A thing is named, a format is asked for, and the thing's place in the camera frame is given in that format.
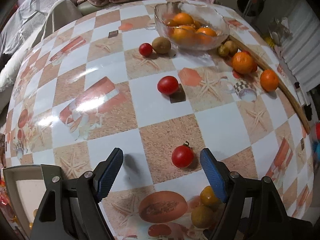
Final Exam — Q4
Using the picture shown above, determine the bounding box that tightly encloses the beige cushion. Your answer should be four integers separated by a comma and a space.
42, 0, 100, 40

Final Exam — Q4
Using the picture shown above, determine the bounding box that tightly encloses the yellow cherry tomato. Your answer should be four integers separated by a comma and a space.
200, 185, 222, 207

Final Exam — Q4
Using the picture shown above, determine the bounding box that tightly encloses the grey striped blanket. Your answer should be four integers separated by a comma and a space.
0, 0, 85, 53

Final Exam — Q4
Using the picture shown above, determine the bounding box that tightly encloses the round dark object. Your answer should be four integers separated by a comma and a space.
236, 0, 265, 18

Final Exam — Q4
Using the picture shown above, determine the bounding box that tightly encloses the curved wooden strip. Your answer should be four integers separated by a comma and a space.
229, 34, 311, 133

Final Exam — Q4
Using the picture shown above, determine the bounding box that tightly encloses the clear glass bowl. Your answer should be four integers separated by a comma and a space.
154, 1, 230, 50

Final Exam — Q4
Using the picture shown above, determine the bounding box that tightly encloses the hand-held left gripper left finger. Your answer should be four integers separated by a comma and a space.
30, 147, 124, 240

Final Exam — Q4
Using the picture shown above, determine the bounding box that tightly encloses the brown kiwi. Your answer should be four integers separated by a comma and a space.
152, 37, 172, 54

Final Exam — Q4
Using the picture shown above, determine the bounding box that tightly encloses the white ribbed panel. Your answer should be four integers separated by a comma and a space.
277, 37, 320, 93

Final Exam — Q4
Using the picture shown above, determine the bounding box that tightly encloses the white pillow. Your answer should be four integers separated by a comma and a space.
0, 50, 28, 93

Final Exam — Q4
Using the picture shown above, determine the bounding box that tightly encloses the grey box with white inside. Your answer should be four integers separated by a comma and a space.
2, 164, 65, 240

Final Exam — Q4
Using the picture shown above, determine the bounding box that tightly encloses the orange mandarin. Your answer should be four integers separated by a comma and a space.
172, 12, 195, 27
195, 27, 217, 37
171, 27, 198, 47
260, 69, 279, 92
231, 51, 254, 75

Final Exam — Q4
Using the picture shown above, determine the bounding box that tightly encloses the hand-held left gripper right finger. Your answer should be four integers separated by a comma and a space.
200, 148, 292, 240

